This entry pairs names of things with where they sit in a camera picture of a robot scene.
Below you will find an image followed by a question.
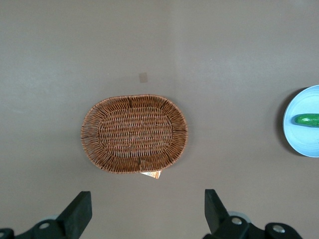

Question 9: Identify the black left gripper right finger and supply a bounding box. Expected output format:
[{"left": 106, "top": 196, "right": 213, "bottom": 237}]
[{"left": 203, "top": 189, "right": 250, "bottom": 239}]

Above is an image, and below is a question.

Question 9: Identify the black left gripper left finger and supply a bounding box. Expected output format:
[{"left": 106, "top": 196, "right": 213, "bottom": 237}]
[{"left": 17, "top": 191, "right": 93, "bottom": 239}]

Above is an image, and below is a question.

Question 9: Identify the orange paper tag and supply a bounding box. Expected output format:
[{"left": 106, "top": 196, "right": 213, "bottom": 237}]
[{"left": 140, "top": 170, "right": 161, "bottom": 180}]

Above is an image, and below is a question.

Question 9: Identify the brown wicker oval basket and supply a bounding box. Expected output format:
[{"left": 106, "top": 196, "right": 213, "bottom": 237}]
[{"left": 80, "top": 94, "right": 188, "bottom": 174}]

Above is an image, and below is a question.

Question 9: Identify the light blue round plate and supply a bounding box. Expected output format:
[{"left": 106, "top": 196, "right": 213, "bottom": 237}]
[{"left": 283, "top": 85, "right": 319, "bottom": 158}]

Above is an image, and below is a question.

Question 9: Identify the green cucumber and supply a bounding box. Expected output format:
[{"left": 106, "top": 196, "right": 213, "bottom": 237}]
[{"left": 294, "top": 113, "right": 319, "bottom": 128}]

